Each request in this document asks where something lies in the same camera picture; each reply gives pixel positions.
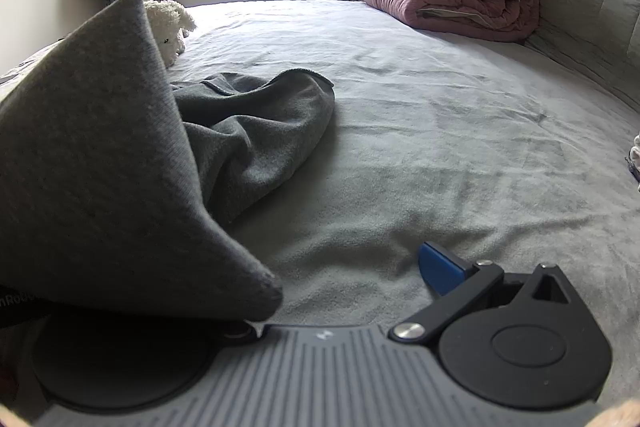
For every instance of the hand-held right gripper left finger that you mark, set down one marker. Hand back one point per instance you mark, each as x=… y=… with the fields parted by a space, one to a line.
x=239 y=332

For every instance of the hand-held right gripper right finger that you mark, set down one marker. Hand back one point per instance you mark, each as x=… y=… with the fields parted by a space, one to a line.
x=442 y=269

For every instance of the grey t-shirt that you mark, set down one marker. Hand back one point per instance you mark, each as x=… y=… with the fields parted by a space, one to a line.
x=100 y=157

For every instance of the stack of folded clothes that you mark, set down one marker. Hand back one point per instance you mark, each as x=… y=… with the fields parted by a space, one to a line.
x=635 y=157

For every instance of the white plush dog toy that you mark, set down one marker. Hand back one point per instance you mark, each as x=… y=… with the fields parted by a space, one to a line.
x=167 y=24

